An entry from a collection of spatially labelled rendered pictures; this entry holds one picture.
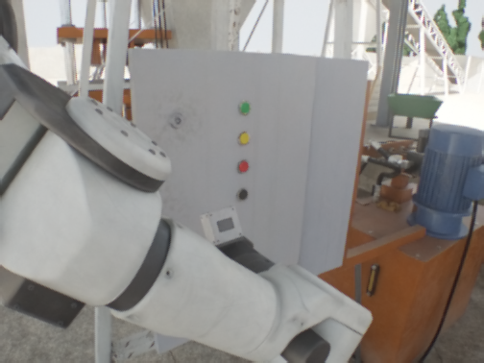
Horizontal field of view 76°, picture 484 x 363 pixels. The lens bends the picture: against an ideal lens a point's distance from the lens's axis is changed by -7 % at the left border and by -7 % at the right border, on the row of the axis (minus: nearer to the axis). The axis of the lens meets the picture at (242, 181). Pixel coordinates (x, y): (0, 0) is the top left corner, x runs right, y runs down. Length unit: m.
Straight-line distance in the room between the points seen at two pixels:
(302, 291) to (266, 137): 0.46
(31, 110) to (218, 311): 0.16
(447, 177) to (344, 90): 0.69
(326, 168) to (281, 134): 0.21
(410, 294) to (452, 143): 0.58
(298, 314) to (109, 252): 0.15
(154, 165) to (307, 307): 0.16
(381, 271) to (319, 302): 1.15
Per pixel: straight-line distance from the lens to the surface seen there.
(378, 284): 1.46
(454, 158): 1.42
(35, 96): 0.20
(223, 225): 0.44
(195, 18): 4.22
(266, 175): 0.71
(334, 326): 0.33
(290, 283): 0.28
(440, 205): 1.47
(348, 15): 1.57
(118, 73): 1.05
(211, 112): 0.60
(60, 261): 0.20
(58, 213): 0.20
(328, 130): 0.85
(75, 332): 1.89
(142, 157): 0.19
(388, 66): 5.74
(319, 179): 0.87
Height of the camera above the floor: 1.23
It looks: 20 degrees down
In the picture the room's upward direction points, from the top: 1 degrees clockwise
